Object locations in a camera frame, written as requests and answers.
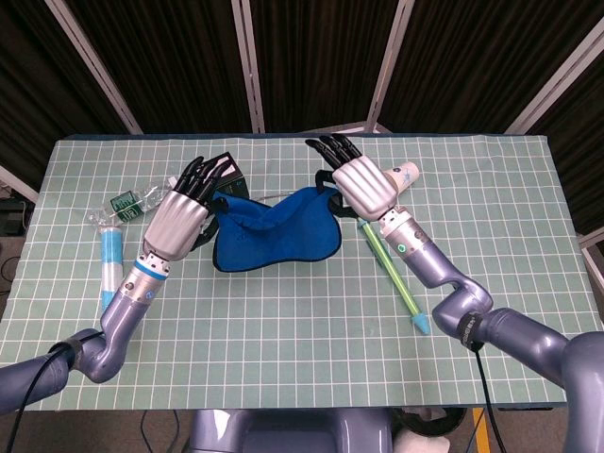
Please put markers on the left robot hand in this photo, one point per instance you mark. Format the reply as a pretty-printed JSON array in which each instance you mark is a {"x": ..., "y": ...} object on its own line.
[{"x": 177, "y": 224}]

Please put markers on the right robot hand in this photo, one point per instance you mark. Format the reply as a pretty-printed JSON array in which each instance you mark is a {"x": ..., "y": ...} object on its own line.
[{"x": 363, "y": 186}]

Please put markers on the blue microfiber cloth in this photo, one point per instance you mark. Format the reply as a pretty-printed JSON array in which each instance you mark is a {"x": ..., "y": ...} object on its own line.
[{"x": 283, "y": 236}]

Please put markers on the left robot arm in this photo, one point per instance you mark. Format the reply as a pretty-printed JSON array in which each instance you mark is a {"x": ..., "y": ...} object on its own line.
[{"x": 118, "y": 321}]

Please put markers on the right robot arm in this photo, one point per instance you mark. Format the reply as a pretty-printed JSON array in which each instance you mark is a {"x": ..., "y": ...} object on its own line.
[{"x": 514, "y": 330}]

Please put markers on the white paper cup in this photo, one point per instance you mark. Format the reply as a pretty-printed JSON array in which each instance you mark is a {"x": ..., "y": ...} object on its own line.
[{"x": 406, "y": 175}]

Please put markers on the clear plastic water bottle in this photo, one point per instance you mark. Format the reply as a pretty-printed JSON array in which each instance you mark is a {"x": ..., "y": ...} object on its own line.
[{"x": 125, "y": 207}]

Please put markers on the black cardboard box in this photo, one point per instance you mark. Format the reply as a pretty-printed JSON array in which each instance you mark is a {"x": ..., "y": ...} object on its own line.
[{"x": 233, "y": 184}]

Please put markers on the blue white plastic bag roll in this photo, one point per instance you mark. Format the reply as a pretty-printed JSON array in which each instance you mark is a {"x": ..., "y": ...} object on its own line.
[{"x": 112, "y": 255}]

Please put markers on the blue green water pump toy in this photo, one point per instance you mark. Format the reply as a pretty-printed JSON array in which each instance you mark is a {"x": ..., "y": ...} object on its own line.
[{"x": 398, "y": 283}]

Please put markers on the green checked tablecloth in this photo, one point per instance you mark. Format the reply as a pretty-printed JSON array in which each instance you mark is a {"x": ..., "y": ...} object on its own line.
[{"x": 283, "y": 330}]

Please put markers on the grey-blue robot torso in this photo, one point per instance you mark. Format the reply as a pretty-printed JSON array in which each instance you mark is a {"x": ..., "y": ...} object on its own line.
[{"x": 292, "y": 431}]

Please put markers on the black round floor object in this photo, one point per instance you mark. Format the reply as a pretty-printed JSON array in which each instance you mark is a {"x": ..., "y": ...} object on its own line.
[{"x": 431, "y": 420}]

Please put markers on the white partition frame post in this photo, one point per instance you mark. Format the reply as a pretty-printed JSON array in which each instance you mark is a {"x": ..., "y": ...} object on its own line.
[
  {"x": 96, "y": 71},
  {"x": 389, "y": 61},
  {"x": 557, "y": 80},
  {"x": 249, "y": 66}
]

